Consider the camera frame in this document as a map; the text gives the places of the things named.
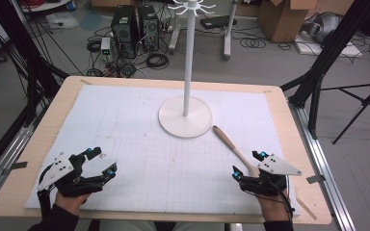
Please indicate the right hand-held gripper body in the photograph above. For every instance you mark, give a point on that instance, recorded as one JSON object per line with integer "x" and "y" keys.
{"x": 276, "y": 165}

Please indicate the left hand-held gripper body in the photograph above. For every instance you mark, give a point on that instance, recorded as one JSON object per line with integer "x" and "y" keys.
{"x": 61, "y": 168}

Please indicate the wooden spoon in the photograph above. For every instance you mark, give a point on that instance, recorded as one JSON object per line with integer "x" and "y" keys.
{"x": 228, "y": 139}

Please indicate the white hook rack stand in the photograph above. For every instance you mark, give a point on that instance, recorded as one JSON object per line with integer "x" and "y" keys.
{"x": 179, "y": 123}

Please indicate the person's left hand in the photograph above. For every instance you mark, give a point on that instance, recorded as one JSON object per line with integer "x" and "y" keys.
{"x": 69, "y": 203}

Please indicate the person's right hand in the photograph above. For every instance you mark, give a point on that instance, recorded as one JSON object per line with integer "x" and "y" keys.
{"x": 274, "y": 208}

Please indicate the grey tape strip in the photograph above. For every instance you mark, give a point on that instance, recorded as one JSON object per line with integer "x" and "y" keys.
{"x": 14, "y": 167}
{"x": 315, "y": 179}

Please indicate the white grid mat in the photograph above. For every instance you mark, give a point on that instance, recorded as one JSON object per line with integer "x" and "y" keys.
{"x": 160, "y": 173}

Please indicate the thin wooden stick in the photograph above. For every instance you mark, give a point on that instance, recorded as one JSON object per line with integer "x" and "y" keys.
{"x": 305, "y": 208}

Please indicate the brown tape piece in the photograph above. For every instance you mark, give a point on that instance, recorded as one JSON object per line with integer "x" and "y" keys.
{"x": 85, "y": 82}

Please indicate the black tripod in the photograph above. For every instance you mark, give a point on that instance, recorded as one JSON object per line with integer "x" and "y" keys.
{"x": 363, "y": 102}

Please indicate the small white power box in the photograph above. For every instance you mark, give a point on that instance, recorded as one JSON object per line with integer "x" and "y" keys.
{"x": 105, "y": 46}

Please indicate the white stand leg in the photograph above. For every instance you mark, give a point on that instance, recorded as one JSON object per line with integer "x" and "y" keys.
{"x": 228, "y": 35}
{"x": 174, "y": 38}

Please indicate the large black computer tower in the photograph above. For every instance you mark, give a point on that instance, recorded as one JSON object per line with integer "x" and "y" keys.
{"x": 123, "y": 30}

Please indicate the white flat board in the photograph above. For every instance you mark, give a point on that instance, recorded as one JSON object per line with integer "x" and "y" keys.
{"x": 334, "y": 49}

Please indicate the brown cardboard box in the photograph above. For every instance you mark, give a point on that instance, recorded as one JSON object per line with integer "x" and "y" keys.
{"x": 281, "y": 20}

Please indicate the slim black computer tower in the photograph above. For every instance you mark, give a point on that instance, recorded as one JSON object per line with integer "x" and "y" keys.
{"x": 148, "y": 27}

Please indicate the flat black box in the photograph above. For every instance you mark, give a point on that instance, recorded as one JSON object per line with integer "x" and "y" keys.
{"x": 216, "y": 21}

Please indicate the grey rounded appliance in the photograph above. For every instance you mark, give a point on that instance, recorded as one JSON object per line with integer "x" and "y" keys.
{"x": 322, "y": 25}

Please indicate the round white table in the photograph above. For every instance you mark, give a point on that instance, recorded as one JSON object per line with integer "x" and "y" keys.
{"x": 45, "y": 5}

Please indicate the aluminium rail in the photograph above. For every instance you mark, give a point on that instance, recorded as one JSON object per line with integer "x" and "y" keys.
{"x": 324, "y": 166}
{"x": 3, "y": 160}

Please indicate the black metal frame post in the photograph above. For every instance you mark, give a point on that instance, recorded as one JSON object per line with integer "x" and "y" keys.
{"x": 29, "y": 64}
{"x": 327, "y": 51}

